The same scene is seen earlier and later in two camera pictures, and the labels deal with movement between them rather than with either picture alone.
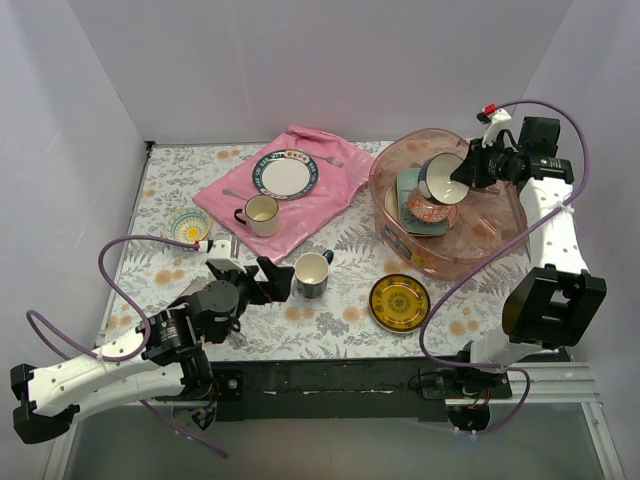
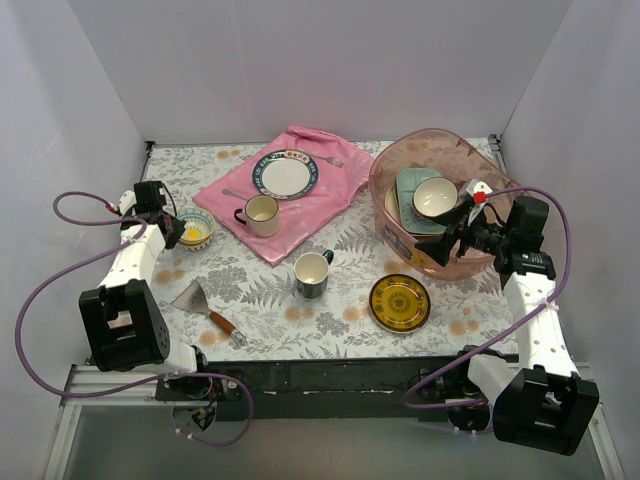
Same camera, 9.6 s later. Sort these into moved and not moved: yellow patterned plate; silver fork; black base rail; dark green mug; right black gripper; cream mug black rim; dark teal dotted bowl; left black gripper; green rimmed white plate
Moved: left black gripper; dark teal dotted bowl; right black gripper
Not moved: yellow patterned plate; black base rail; cream mug black rim; dark green mug; green rimmed white plate; silver fork
